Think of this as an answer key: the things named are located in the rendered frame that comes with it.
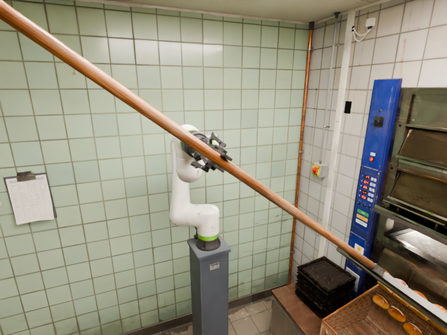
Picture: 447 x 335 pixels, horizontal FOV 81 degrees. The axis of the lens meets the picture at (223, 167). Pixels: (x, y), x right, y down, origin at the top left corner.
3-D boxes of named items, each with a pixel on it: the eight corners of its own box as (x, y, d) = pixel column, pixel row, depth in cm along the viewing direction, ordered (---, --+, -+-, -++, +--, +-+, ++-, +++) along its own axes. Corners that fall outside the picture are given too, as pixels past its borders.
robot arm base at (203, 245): (186, 232, 170) (186, 223, 169) (207, 226, 177) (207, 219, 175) (201, 254, 148) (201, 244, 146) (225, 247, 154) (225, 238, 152)
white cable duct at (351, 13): (314, 291, 242) (350, 10, 175) (318, 294, 237) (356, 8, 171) (313, 291, 241) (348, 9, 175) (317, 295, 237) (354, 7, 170)
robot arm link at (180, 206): (173, 221, 162) (173, 134, 157) (198, 223, 160) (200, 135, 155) (165, 227, 149) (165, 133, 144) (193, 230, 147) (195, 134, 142)
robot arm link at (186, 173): (193, 139, 135) (215, 139, 134) (195, 161, 139) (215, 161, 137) (170, 159, 101) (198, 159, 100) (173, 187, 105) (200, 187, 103)
